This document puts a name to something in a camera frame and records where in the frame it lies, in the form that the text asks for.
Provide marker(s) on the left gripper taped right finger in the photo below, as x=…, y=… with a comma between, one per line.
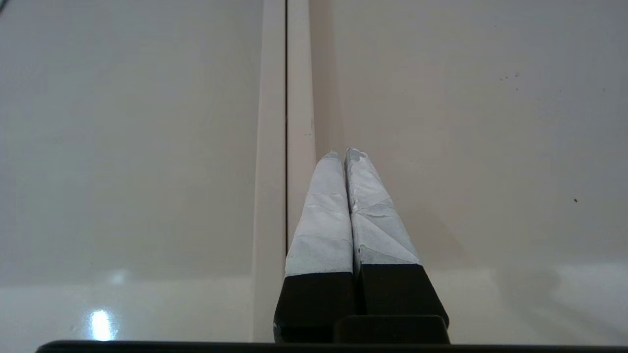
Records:
x=380, y=235

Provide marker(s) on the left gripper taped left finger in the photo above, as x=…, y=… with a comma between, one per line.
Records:
x=321, y=230

